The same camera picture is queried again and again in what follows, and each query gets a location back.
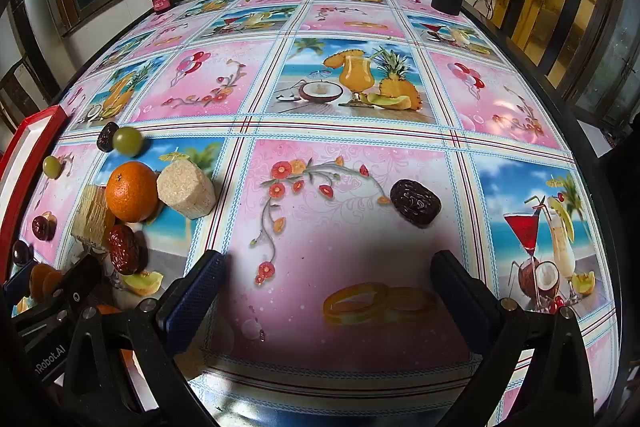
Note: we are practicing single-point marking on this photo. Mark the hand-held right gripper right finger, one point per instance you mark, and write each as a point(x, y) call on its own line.
point(457, 297)

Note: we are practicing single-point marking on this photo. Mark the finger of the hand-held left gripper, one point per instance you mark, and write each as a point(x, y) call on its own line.
point(75, 282)
point(15, 282)

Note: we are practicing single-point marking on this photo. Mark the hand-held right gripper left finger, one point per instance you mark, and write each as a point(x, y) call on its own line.
point(192, 302)

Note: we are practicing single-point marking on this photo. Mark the orange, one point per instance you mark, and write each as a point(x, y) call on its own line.
point(54, 283)
point(36, 279)
point(131, 191)
point(107, 308)

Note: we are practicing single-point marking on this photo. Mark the dark purple plum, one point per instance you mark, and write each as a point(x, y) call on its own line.
point(20, 252)

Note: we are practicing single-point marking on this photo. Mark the dark red date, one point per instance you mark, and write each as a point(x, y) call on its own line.
point(41, 227)

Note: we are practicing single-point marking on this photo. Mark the tan rice cake block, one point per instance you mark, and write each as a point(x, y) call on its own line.
point(92, 219)

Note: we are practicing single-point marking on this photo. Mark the round puffed rice cake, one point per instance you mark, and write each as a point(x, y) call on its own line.
point(186, 188)

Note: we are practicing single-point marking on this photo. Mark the red-rimmed white tray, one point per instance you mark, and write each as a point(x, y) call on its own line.
point(25, 167)

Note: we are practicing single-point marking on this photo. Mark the green grape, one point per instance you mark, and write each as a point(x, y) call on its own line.
point(51, 167)
point(126, 141)

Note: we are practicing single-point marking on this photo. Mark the wrinkled red date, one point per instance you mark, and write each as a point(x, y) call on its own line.
point(122, 249)

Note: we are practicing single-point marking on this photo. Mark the large dark date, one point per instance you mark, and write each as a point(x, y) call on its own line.
point(415, 203)

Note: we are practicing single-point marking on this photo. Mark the printed fruit tablecloth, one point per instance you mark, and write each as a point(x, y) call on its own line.
point(325, 232)

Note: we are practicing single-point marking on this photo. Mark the small dark date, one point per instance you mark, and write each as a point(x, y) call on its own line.
point(106, 137)

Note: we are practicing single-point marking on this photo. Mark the dark wooden armchair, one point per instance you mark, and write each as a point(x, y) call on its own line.
point(20, 92)

